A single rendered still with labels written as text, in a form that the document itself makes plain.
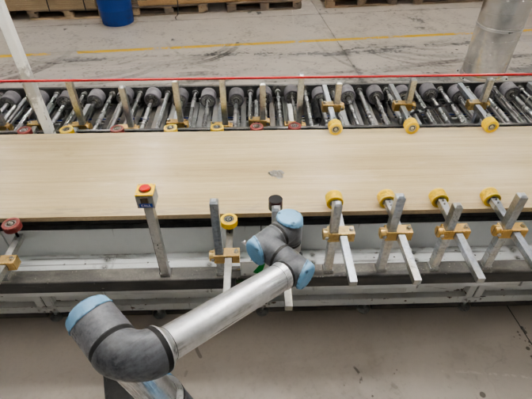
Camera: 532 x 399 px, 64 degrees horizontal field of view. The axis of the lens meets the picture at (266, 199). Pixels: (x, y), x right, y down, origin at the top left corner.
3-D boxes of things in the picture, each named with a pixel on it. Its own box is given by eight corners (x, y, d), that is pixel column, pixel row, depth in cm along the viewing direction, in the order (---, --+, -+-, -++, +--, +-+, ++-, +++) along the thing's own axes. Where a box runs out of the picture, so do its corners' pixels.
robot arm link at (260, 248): (267, 256, 130) (294, 235, 136) (241, 237, 136) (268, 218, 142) (267, 275, 136) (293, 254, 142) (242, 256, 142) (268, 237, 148)
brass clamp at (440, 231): (468, 240, 185) (472, 232, 181) (437, 241, 184) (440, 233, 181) (462, 229, 189) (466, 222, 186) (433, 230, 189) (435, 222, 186)
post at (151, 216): (170, 277, 197) (153, 206, 167) (159, 277, 197) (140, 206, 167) (171, 269, 200) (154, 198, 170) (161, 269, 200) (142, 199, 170)
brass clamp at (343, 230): (354, 242, 184) (355, 234, 180) (323, 243, 183) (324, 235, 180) (351, 232, 188) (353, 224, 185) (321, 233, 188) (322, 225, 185)
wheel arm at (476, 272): (484, 283, 166) (487, 277, 164) (475, 283, 166) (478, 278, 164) (441, 198, 204) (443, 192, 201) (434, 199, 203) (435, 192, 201)
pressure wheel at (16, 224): (8, 239, 202) (-2, 222, 194) (24, 230, 206) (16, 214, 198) (13, 248, 198) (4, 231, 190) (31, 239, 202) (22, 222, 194)
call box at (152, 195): (156, 209, 167) (152, 195, 161) (138, 210, 166) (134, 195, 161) (158, 197, 172) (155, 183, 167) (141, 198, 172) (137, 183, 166)
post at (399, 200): (384, 273, 201) (406, 197, 168) (376, 273, 200) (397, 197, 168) (381, 267, 203) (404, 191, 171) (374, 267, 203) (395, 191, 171)
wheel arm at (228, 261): (230, 309, 173) (229, 303, 170) (222, 309, 173) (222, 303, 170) (233, 232, 206) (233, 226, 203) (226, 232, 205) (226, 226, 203)
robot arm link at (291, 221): (268, 215, 142) (289, 201, 147) (268, 241, 150) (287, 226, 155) (289, 229, 137) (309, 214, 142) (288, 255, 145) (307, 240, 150)
